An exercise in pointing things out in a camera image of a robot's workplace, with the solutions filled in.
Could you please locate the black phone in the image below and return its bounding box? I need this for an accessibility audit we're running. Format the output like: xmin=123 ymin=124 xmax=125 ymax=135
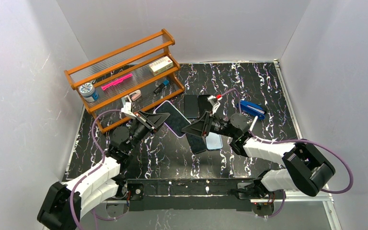
xmin=184 ymin=94 xmax=198 ymax=119
xmin=186 ymin=134 xmax=207 ymax=155

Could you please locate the pink comb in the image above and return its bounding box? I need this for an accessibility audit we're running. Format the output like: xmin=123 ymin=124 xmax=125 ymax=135
xmin=101 ymin=73 xmax=133 ymax=91

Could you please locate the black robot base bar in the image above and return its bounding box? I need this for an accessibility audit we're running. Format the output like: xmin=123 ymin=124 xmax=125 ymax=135
xmin=108 ymin=178 xmax=284 ymax=217

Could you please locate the white pink tape dispenser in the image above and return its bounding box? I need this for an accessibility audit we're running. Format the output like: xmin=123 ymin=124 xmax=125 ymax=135
xmin=125 ymin=90 xmax=141 ymax=102

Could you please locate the blue white jar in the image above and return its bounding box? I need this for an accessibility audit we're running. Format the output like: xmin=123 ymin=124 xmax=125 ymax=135
xmin=78 ymin=82 xmax=99 ymax=103

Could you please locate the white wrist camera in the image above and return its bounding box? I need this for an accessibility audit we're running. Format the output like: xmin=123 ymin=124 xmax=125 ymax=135
xmin=207 ymin=94 xmax=222 ymax=115
xmin=121 ymin=98 xmax=137 ymax=119

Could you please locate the white pen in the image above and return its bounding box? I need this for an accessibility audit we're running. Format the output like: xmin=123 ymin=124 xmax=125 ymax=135
xmin=249 ymin=116 xmax=258 ymax=132

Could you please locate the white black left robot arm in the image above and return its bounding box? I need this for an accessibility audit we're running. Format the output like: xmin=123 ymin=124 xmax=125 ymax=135
xmin=37 ymin=110 xmax=170 ymax=230

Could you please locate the black blue marker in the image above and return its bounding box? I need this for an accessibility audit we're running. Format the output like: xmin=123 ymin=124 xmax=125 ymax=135
xmin=153 ymin=80 xmax=170 ymax=95

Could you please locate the blue stapler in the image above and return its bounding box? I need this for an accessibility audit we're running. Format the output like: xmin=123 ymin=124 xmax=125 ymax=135
xmin=237 ymin=100 xmax=266 ymax=120

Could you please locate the orange wooden shelf rack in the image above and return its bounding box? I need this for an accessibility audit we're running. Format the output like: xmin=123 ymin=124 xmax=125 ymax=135
xmin=64 ymin=29 xmax=184 ymax=133

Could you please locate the black phone case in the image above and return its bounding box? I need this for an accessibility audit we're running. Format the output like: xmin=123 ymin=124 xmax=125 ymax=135
xmin=197 ymin=94 xmax=213 ymax=116

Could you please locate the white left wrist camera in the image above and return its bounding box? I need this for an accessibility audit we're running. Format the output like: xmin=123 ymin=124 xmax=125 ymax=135
xmin=121 ymin=98 xmax=137 ymax=119

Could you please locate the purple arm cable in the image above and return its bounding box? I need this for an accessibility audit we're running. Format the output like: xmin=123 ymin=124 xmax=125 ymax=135
xmin=69 ymin=109 xmax=124 ymax=230
xmin=218 ymin=88 xmax=354 ymax=219

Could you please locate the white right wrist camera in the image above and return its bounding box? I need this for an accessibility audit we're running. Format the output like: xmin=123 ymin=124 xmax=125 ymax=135
xmin=207 ymin=94 xmax=222 ymax=115

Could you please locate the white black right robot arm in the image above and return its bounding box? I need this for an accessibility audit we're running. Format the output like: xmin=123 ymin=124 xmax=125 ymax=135
xmin=182 ymin=112 xmax=335 ymax=197

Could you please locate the white red small box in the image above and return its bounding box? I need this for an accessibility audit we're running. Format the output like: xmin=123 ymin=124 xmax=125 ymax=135
xmin=149 ymin=56 xmax=174 ymax=76

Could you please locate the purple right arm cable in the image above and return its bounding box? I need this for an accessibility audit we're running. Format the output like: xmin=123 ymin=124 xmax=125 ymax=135
xmin=218 ymin=88 xmax=354 ymax=219

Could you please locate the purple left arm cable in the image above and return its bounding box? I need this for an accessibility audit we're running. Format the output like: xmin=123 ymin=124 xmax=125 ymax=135
xmin=69 ymin=109 xmax=124 ymax=230

